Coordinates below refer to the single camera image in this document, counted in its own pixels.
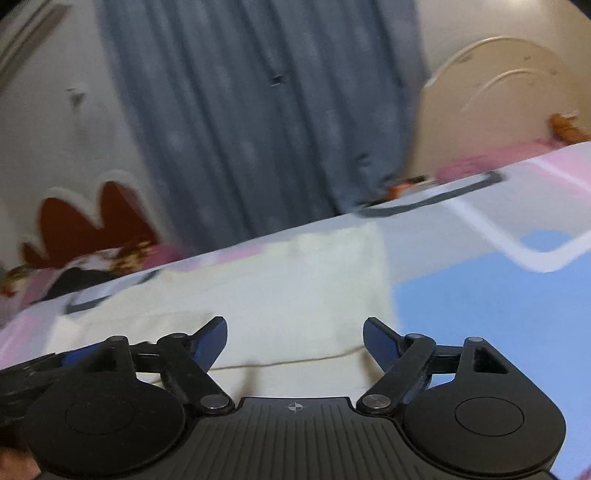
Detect person's left hand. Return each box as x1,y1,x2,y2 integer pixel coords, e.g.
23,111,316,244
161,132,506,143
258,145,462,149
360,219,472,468
0,447,40,480

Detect pink blanket at headboard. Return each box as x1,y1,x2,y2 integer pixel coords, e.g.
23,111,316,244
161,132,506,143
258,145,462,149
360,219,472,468
434,139,567,184

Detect blue-grey centre curtain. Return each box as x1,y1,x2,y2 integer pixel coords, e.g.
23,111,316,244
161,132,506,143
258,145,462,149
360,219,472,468
95,1,427,254

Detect striped floral pillows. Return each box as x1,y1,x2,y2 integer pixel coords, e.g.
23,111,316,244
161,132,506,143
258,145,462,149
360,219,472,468
1,240,182,323

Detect cream round headboard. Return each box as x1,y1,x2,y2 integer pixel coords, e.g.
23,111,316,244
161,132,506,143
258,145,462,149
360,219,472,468
406,36,590,176

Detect orange white clutter items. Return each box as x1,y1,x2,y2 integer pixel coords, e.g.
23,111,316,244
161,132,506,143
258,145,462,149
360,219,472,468
386,175,433,200

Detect cream white small garment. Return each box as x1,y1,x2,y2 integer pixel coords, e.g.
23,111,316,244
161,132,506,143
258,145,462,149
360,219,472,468
46,224,396,397

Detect orange plush toy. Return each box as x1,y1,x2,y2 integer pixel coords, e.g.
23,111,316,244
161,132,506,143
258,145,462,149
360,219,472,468
548,113,590,145

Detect red white scalloped headboard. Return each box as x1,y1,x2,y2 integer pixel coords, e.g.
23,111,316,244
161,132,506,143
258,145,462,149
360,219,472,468
19,169,164,269

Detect patterned bed sheet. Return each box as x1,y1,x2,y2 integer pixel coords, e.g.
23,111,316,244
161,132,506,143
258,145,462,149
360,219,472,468
0,140,591,480

